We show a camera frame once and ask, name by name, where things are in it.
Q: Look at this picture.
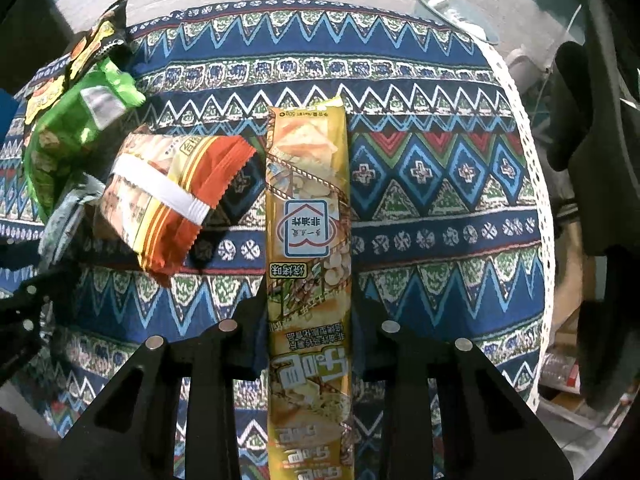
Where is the pale blue trash bin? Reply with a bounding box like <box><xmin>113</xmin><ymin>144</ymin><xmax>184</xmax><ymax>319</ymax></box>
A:
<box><xmin>412</xmin><ymin>0</ymin><xmax>501</xmax><ymax>43</ymax></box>

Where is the brown cardboard carton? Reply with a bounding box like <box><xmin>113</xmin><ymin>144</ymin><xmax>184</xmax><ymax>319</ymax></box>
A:
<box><xmin>537</xmin><ymin>240</ymin><xmax>601</xmax><ymax>411</ymax></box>

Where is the patterned blue tablecloth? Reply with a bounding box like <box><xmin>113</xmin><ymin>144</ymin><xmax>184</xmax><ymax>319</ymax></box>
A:
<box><xmin>0</xmin><ymin>0</ymin><xmax>557</xmax><ymax>480</ymax></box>

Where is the orange white-banded cracker packet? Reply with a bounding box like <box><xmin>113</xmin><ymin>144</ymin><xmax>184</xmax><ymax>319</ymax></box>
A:
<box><xmin>92</xmin><ymin>132</ymin><xmax>258</xmax><ymax>276</ymax></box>

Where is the black office chair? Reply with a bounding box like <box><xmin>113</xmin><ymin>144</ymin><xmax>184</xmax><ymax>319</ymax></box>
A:
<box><xmin>547</xmin><ymin>0</ymin><xmax>640</xmax><ymax>416</ymax></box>

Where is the long yellow cracker packet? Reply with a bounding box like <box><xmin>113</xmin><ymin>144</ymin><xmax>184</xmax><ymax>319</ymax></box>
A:
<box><xmin>264</xmin><ymin>97</ymin><xmax>357</xmax><ymax>480</ymax></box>

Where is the blue cardboard box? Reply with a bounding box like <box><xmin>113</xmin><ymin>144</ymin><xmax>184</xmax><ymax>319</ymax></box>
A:
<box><xmin>0</xmin><ymin>87</ymin><xmax>20</xmax><ymax>143</ymax></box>

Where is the green snack packet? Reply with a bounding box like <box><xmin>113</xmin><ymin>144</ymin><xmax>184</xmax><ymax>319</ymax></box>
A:
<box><xmin>22</xmin><ymin>57</ymin><xmax>147</xmax><ymax>223</ymax></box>

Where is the black yellow snack packet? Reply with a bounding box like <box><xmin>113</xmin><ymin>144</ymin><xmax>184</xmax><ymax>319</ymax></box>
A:
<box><xmin>70</xmin><ymin>0</ymin><xmax>131</xmax><ymax>81</ymax></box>
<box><xmin>22</xmin><ymin>67</ymin><xmax>71</xmax><ymax>126</ymax></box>

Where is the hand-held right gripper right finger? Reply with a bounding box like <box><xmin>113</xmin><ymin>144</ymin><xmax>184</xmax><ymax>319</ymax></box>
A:
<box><xmin>350</xmin><ymin>292</ymin><xmax>573</xmax><ymax>480</ymax></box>

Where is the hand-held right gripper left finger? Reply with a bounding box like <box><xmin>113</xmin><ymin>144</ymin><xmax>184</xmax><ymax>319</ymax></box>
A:
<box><xmin>60</xmin><ymin>277</ymin><xmax>273</xmax><ymax>480</ymax></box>

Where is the silver grey snack packet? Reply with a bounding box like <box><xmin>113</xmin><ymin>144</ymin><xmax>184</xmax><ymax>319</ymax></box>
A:
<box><xmin>37</xmin><ymin>172</ymin><xmax>108</xmax><ymax>273</ymax></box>

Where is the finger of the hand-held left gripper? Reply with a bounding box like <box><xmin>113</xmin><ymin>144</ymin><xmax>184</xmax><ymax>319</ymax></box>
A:
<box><xmin>0</xmin><ymin>261</ymin><xmax>83</xmax><ymax>386</ymax></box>

